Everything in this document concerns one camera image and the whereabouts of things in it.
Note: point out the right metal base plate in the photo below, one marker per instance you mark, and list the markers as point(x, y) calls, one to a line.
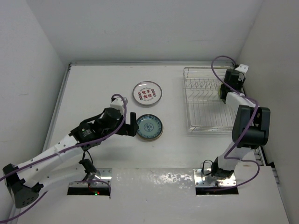
point(205, 180)

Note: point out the blue patterned plate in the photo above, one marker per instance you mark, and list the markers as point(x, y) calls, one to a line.
point(150, 127)

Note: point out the white plate red characters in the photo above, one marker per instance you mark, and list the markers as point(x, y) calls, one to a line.
point(147, 93)

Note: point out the metal base plate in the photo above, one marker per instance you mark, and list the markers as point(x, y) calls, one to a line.
point(100, 180)
point(205, 180)

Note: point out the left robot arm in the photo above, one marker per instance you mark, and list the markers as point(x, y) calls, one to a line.
point(64, 162)

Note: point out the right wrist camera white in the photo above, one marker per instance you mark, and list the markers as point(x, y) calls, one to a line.
point(242, 68)

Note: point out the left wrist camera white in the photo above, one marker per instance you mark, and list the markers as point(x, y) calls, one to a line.
point(119, 104)

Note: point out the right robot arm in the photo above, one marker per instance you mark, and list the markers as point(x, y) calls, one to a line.
point(250, 129)

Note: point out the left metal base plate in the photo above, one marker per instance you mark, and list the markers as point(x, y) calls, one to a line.
point(100, 180)

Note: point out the wire dish rack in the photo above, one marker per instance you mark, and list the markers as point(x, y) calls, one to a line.
point(205, 112)

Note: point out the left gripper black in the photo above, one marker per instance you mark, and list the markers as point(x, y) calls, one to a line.
point(127, 129)

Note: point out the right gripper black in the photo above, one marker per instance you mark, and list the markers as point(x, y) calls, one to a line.
point(241, 83)

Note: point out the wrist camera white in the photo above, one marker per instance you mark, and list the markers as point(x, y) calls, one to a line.
point(242, 68)
point(119, 104)

